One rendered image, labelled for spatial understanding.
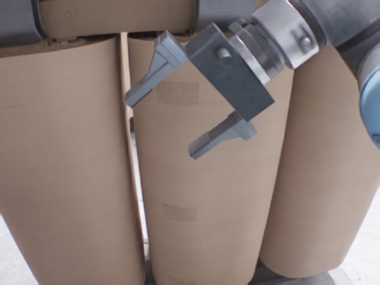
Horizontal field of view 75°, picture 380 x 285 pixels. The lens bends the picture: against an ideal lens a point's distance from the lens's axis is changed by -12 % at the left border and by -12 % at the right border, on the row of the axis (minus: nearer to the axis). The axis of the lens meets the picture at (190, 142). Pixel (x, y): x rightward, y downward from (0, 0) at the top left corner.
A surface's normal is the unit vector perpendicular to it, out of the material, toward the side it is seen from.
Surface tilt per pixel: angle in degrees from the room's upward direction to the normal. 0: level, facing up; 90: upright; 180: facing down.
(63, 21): 90
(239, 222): 90
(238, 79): 100
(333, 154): 90
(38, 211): 90
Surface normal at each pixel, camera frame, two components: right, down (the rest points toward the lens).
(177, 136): -0.18, 0.48
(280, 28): -0.27, 0.19
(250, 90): 0.13, 0.62
